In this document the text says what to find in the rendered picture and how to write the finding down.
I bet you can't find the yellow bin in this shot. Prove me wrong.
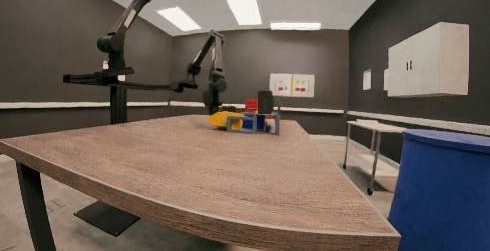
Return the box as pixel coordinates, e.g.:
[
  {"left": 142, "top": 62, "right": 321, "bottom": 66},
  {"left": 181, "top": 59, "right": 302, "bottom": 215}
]
[{"left": 209, "top": 111, "right": 244, "bottom": 129}]

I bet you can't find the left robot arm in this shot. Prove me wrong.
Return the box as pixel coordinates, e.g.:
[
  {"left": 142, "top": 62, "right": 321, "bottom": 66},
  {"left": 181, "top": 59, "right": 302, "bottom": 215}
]
[{"left": 182, "top": 30, "right": 227, "bottom": 103}]

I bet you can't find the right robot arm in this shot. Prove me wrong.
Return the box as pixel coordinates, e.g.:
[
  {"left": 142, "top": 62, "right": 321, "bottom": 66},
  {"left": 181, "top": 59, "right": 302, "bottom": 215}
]
[{"left": 97, "top": 0, "right": 151, "bottom": 72}]

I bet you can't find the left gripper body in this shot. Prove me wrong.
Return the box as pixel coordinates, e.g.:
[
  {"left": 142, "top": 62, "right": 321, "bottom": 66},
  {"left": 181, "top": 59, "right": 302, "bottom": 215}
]
[{"left": 203, "top": 102, "right": 223, "bottom": 107}]

